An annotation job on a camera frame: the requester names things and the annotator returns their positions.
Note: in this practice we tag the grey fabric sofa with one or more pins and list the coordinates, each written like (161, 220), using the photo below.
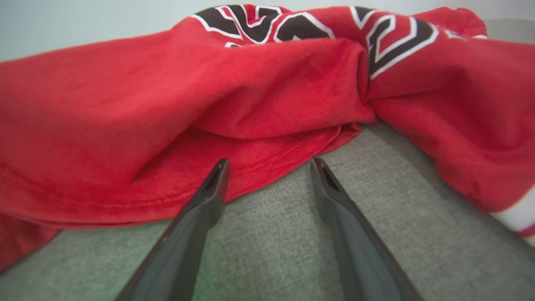
(271, 234)

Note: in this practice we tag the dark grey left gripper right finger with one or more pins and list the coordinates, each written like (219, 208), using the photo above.
(359, 251)

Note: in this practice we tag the red jersey with black lettering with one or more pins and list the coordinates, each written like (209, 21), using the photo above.
(167, 104)

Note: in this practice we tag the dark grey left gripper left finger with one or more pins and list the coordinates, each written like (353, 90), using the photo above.
(184, 251)

